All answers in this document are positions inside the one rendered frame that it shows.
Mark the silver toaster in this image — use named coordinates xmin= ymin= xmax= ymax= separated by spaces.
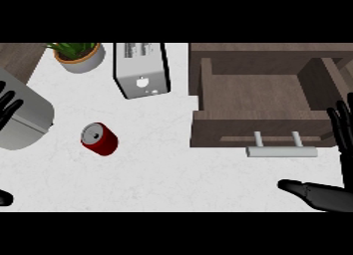
xmin=112 ymin=42 xmax=172 ymax=101

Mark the large grey rounded appliance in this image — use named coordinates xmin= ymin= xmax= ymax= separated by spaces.
xmin=0 ymin=59 xmax=56 ymax=151

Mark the red can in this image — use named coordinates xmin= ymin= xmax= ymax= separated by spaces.
xmin=79 ymin=122 xmax=121 ymax=157

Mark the grey plant pot orange rim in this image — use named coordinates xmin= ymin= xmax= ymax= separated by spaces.
xmin=51 ymin=43 xmax=107 ymax=75

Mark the brown wooden cabinet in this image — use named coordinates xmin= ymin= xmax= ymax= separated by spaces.
xmin=186 ymin=42 xmax=353 ymax=98

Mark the brown wooden drawer front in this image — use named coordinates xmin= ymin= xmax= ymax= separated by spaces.
xmin=187 ymin=110 xmax=338 ymax=149

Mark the pale grey drawer handle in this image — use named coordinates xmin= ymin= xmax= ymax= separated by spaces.
xmin=245 ymin=130 xmax=317 ymax=158

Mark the brown wooden drawer box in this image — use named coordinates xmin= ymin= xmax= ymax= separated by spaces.
xmin=196 ymin=57 xmax=353 ymax=114

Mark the green leafy plant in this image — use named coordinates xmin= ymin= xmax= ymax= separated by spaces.
xmin=45 ymin=42 xmax=100 ymax=62

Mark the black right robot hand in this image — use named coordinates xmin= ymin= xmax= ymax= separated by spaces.
xmin=276 ymin=92 xmax=353 ymax=213

